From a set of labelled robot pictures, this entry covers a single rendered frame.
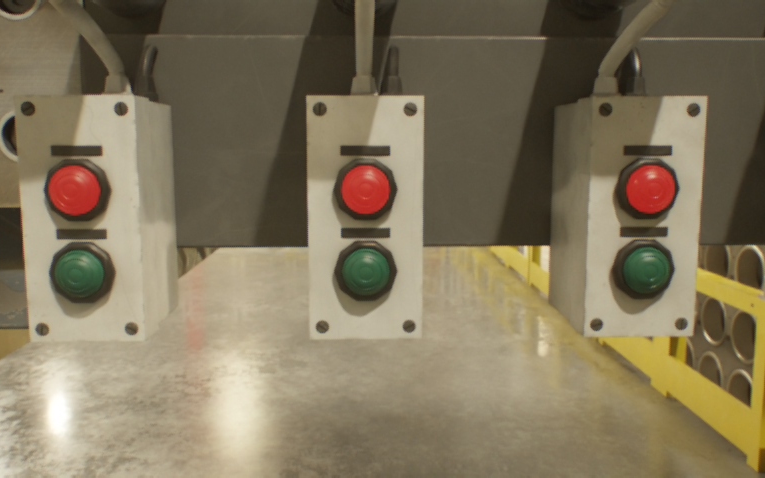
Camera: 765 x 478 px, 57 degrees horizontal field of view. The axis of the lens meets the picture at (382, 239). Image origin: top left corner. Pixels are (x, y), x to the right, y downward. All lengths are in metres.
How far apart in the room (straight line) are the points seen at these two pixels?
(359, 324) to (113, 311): 0.15
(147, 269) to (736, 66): 0.44
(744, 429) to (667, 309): 1.45
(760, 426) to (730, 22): 1.34
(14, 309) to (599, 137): 0.48
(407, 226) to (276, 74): 0.16
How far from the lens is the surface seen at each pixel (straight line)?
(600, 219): 0.46
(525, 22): 0.57
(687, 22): 0.61
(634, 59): 0.55
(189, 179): 0.54
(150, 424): 2.04
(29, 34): 0.61
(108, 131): 0.46
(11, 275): 0.66
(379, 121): 0.43
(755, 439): 1.89
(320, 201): 0.43
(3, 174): 0.62
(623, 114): 0.46
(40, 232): 0.47
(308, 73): 0.52
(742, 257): 3.61
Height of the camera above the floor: 0.74
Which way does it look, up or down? 8 degrees down
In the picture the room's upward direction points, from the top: straight up
